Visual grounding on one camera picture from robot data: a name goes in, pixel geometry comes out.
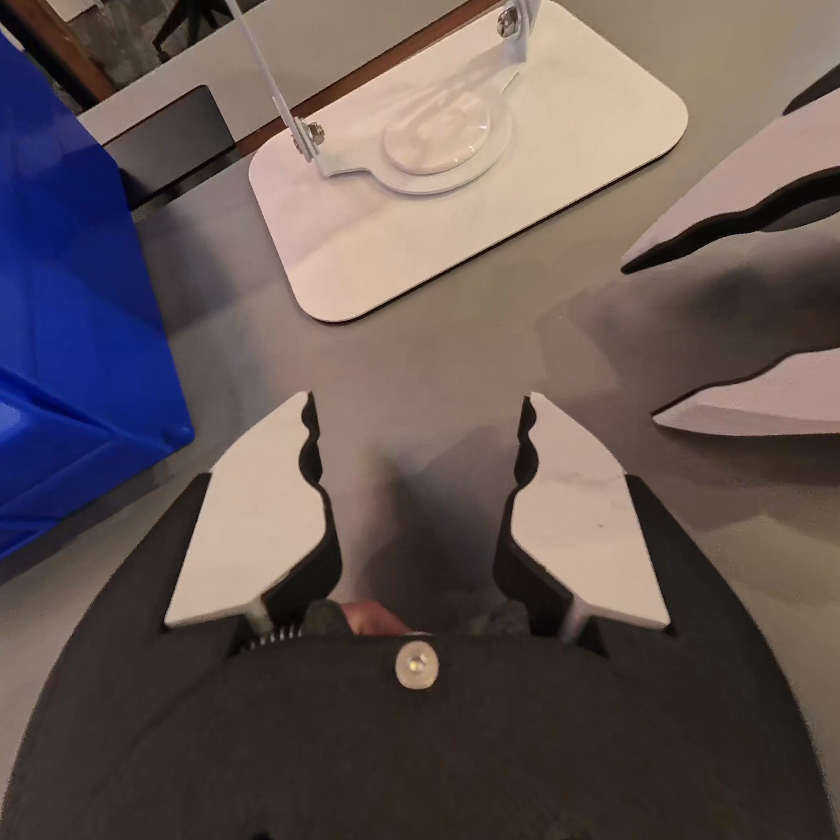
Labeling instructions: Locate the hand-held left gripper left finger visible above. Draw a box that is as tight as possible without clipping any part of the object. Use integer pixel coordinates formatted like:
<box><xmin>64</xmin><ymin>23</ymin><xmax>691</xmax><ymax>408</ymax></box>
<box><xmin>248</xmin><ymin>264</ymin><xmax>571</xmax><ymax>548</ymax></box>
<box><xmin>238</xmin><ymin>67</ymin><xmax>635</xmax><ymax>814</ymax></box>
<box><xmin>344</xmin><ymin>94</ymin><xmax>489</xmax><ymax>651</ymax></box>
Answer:
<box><xmin>163</xmin><ymin>390</ymin><xmax>343</xmax><ymax>632</ymax></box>

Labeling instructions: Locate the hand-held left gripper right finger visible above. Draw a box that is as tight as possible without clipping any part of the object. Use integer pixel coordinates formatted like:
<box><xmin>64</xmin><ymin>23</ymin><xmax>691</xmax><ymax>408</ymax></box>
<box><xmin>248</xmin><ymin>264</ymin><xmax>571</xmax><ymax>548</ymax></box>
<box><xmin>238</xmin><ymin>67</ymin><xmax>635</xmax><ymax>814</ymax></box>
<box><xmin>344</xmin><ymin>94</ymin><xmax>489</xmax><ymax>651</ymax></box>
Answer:
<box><xmin>494</xmin><ymin>392</ymin><xmax>673</xmax><ymax>641</ymax></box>

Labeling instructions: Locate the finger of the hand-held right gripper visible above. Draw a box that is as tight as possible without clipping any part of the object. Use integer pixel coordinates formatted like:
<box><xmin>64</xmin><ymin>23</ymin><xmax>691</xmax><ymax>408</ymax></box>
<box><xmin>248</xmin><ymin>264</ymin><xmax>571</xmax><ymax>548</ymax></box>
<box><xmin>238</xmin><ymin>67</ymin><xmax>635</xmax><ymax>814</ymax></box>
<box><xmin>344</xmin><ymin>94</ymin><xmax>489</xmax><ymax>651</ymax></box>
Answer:
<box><xmin>620</xmin><ymin>64</ymin><xmax>840</xmax><ymax>275</ymax></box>
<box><xmin>651</xmin><ymin>348</ymin><xmax>840</xmax><ymax>437</ymax></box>

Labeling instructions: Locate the large blue box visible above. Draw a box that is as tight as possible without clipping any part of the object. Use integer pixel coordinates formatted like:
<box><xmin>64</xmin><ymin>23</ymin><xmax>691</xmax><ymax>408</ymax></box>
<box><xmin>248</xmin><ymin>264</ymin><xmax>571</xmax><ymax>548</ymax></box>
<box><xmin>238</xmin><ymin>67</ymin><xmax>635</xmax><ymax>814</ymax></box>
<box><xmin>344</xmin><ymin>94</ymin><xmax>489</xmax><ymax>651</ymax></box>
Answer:
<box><xmin>0</xmin><ymin>33</ymin><xmax>196</xmax><ymax>562</ymax></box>

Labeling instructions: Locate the black flat panel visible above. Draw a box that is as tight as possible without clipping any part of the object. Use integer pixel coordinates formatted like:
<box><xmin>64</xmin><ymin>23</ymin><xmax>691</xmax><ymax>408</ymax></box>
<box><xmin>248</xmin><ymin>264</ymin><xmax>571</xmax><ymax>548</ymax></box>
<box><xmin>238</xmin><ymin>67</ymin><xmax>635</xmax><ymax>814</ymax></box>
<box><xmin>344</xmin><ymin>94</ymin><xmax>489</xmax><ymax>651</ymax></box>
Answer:
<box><xmin>105</xmin><ymin>85</ymin><xmax>236</xmax><ymax>211</ymax></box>

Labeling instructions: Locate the black chair base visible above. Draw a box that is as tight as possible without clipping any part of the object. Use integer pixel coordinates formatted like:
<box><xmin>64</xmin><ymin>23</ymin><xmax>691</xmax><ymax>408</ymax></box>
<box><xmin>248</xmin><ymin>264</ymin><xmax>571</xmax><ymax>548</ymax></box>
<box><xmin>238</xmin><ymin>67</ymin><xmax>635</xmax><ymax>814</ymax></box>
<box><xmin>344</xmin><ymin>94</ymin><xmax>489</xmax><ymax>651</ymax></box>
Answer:
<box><xmin>153</xmin><ymin>0</ymin><xmax>232</xmax><ymax>63</ymax></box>

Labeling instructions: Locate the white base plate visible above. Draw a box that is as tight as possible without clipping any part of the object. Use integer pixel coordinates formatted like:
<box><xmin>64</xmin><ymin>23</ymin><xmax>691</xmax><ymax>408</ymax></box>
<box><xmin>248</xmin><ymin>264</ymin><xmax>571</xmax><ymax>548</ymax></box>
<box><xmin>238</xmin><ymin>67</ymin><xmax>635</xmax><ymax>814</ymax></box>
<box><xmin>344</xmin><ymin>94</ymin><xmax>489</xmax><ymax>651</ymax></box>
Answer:
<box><xmin>248</xmin><ymin>0</ymin><xmax>690</xmax><ymax>324</ymax></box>

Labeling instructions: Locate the brown wooden post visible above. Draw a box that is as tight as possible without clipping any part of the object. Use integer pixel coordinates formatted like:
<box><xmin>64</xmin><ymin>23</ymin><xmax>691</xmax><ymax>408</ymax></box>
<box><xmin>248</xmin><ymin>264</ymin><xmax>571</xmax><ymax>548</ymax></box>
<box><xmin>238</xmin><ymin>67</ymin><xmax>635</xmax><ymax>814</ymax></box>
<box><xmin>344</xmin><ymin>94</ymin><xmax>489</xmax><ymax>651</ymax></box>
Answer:
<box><xmin>39</xmin><ymin>0</ymin><xmax>116</xmax><ymax>106</ymax></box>

